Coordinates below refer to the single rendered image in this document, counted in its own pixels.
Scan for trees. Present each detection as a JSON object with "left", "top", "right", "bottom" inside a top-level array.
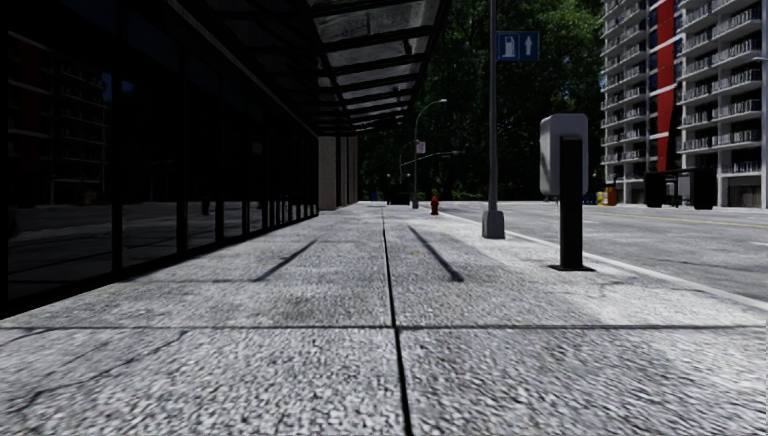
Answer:
[{"left": 358, "top": 0, "right": 607, "bottom": 203}]

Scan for dark glass building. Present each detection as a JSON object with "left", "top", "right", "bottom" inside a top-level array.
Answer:
[{"left": 0, "top": 0, "right": 470, "bottom": 320}]

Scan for black bus shelter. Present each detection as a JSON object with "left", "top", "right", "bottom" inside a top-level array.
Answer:
[{"left": 643, "top": 166, "right": 719, "bottom": 211}]

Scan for white and red apartment building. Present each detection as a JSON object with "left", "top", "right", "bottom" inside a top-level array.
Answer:
[{"left": 599, "top": 0, "right": 768, "bottom": 209}]

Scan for sign on a post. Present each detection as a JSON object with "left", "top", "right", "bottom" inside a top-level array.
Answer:
[{"left": 481, "top": 0, "right": 541, "bottom": 240}]

